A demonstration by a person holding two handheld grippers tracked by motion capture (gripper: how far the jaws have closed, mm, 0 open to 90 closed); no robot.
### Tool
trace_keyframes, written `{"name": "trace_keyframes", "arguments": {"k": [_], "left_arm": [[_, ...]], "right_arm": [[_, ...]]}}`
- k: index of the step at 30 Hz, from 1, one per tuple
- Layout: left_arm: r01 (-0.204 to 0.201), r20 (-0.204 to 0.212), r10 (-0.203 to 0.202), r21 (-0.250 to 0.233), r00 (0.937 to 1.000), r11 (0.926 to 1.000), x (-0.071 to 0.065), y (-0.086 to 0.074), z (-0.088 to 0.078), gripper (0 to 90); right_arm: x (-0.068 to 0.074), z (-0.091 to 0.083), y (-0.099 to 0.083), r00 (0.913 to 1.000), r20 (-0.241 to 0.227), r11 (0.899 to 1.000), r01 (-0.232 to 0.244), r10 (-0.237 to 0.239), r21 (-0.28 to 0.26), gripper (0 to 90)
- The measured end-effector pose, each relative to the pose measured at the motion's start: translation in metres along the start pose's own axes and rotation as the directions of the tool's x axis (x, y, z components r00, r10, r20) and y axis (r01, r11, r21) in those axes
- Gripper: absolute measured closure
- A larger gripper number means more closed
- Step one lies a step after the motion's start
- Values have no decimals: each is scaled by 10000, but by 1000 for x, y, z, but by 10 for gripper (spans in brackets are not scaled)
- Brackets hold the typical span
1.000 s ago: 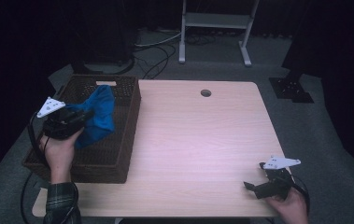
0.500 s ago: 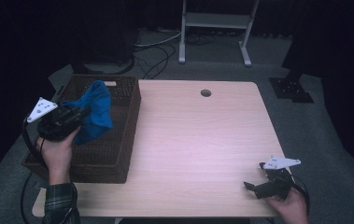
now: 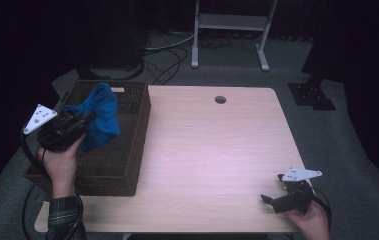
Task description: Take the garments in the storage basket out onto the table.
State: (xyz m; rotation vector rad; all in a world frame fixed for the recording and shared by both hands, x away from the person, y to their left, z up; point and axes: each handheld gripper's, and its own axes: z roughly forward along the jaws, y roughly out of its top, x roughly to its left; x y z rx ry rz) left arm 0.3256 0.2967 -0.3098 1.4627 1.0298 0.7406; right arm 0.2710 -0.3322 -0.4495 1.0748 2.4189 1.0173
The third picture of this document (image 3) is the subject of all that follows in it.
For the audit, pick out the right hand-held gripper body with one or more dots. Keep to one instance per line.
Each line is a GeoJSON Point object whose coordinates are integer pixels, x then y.
{"type": "Point", "coordinates": [298, 196]}

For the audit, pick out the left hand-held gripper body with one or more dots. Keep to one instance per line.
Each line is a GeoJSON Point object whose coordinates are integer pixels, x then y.
{"type": "Point", "coordinates": [58, 131]}

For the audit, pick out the blue t-shirt with white print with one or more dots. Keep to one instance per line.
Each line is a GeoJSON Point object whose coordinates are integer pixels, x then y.
{"type": "Point", "coordinates": [105, 116]}

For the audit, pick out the brown wicker basket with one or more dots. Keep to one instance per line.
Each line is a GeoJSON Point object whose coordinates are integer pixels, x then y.
{"type": "Point", "coordinates": [120, 160]}

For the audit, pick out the person's right hand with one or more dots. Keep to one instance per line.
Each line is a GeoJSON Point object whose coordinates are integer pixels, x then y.
{"type": "Point", "coordinates": [310, 221]}

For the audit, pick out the person's left hand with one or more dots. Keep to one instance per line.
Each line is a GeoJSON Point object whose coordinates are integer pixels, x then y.
{"type": "Point", "coordinates": [60, 166]}

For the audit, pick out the dark round stand base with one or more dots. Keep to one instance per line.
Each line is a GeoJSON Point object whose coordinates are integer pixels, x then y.
{"type": "Point", "coordinates": [110, 74]}

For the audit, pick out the black tape piece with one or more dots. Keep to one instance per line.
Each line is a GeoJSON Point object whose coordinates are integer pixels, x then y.
{"type": "Point", "coordinates": [42, 199]}

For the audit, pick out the white metal stand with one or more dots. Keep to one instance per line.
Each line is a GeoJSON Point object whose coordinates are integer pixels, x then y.
{"type": "Point", "coordinates": [230, 21]}

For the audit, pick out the black stand base plate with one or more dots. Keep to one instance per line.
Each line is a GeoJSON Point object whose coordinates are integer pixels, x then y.
{"type": "Point", "coordinates": [310, 96]}

